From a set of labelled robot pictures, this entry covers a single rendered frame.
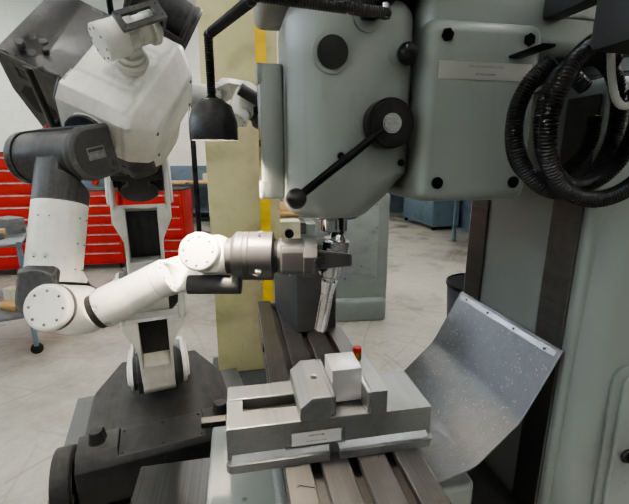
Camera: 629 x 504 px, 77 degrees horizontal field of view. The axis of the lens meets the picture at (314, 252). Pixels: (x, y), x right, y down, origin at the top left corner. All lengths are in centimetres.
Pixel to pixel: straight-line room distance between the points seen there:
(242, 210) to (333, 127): 186
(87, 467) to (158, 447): 18
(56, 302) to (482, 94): 74
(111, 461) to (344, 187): 104
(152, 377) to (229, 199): 126
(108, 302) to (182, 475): 46
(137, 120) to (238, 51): 163
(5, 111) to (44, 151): 990
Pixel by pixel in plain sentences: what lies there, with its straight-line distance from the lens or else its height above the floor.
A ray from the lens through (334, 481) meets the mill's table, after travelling 70.
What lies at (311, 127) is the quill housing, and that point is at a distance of 60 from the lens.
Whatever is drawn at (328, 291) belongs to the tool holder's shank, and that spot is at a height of 117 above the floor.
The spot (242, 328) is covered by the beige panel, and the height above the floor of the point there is 33.
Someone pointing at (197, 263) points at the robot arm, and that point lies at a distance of 69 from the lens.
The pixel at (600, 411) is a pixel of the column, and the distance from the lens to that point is 88.
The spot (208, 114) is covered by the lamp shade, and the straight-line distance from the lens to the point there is 62.
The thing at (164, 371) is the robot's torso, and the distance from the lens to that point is 147.
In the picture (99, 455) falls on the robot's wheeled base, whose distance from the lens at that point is 138.
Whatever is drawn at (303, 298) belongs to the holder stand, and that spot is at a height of 103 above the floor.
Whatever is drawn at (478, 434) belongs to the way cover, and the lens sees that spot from 87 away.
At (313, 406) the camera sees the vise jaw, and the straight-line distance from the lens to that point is 68.
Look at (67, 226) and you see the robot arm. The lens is 81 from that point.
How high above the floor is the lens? 141
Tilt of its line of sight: 14 degrees down
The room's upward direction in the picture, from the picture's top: straight up
